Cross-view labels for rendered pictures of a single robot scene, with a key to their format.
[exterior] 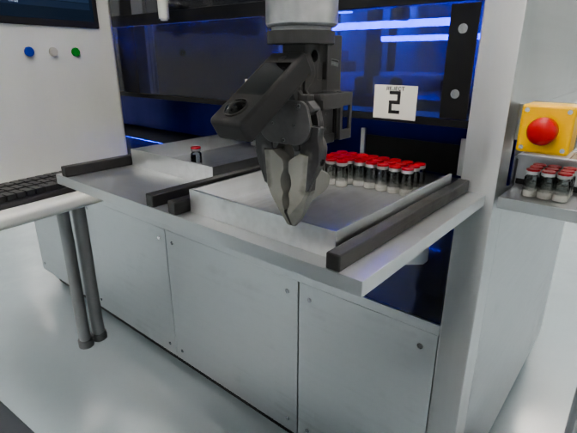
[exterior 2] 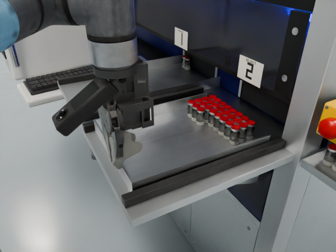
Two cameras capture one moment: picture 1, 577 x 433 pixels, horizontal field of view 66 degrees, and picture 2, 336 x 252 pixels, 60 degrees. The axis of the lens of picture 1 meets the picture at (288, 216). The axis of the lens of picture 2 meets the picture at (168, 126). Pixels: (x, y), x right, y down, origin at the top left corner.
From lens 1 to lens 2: 34 cm
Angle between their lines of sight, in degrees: 23
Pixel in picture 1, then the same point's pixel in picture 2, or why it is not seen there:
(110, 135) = not seen: hidden behind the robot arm
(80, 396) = (91, 182)
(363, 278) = (134, 218)
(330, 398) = (204, 232)
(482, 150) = (296, 124)
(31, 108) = (61, 31)
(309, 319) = not seen: hidden behind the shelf
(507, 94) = (316, 90)
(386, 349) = (232, 221)
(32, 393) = (70, 174)
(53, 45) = not seen: outside the picture
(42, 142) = (67, 50)
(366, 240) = (152, 190)
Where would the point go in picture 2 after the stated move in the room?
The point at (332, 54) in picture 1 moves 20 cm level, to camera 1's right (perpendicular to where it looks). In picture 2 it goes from (138, 76) to (262, 96)
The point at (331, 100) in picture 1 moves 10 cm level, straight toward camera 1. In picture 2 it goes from (130, 108) to (90, 138)
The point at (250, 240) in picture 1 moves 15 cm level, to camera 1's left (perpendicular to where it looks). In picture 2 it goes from (104, 165) to (49, 150)
